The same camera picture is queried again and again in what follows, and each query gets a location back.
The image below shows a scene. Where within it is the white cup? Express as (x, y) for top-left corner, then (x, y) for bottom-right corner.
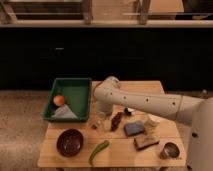
(147, 115), (160, 127)

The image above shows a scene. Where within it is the green chili pepper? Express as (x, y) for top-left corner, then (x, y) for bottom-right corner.
(88, 140), (110, 166)

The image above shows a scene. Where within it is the red apple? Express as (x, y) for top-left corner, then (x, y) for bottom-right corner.
(53, 95), (65, 107)

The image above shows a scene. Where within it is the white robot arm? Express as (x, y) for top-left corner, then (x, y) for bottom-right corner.
(93, 76), (213, 171)

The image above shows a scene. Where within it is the silver fork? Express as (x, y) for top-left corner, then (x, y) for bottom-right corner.
(91, 121), (102, 129)

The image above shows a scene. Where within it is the brown scrub sponge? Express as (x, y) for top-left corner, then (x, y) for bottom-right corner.
(134, 135), (159, 150)

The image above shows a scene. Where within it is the green plastic tray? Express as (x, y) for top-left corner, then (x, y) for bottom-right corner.
(43, 78), (92, 122)

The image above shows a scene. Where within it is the white handled brush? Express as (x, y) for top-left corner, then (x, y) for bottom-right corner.
(124, 107), (135, 116)

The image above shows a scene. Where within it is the metal cup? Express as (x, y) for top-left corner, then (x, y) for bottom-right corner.
(160, 142), (180, 159)

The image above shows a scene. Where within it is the grey folded cloth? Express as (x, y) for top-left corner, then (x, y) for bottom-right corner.
(53, 104), (76, 118)

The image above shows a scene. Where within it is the blue sponge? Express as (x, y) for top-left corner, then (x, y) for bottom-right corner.
(124, 121), (145, 137)

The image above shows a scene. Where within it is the wooden table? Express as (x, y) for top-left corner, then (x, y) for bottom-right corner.
(36, 80), (190, 169)

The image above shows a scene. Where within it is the dark purple bowl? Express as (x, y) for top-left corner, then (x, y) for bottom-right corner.
(56, 129), (84, 157)

